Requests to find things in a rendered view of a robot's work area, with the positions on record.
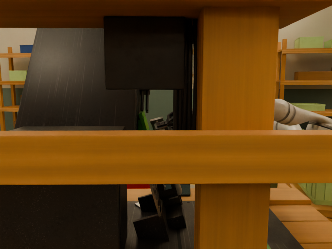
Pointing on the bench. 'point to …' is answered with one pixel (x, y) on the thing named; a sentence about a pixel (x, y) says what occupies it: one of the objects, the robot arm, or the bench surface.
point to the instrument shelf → (134, 11)
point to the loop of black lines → (179, 96)
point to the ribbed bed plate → (156, 198)
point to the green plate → (142, 124)
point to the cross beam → (165, 157)
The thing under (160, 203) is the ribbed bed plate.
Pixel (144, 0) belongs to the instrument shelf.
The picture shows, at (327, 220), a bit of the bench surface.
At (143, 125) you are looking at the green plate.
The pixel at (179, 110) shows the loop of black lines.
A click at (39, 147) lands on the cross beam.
